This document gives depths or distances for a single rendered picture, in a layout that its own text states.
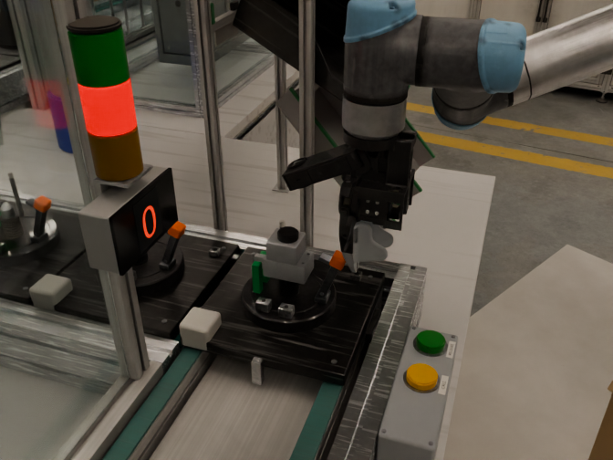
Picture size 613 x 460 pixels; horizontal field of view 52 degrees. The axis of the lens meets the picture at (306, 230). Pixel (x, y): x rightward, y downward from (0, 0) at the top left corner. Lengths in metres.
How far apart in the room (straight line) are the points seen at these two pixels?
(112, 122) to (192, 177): 0.92
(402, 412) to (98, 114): 0.49
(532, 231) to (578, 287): 1.86
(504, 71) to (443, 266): 0.61
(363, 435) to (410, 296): 0.28
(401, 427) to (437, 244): 0.58
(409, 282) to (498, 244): 1.96
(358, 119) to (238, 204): 0.73
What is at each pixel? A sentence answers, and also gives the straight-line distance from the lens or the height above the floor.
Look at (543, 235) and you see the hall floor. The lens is 3.10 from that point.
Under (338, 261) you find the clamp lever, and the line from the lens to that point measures 0.86.
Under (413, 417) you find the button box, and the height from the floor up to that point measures 0.96.
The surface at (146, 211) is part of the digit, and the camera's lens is 0.71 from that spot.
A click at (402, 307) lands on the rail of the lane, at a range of 0.97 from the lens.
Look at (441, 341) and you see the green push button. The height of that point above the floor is 0.97.
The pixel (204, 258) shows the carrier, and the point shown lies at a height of 0.97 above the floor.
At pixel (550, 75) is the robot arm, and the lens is 0.84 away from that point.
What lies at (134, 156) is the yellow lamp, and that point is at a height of 1.28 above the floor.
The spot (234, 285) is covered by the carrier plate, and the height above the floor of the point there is 0.97.
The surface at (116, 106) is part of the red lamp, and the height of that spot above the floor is 1.34.
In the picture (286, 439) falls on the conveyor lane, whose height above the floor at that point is 0.92.
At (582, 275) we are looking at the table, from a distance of 1.30.
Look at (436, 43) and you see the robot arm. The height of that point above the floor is 1.38.
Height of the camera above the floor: 1.56
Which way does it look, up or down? 32 degrees down
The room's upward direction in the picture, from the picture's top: straight up
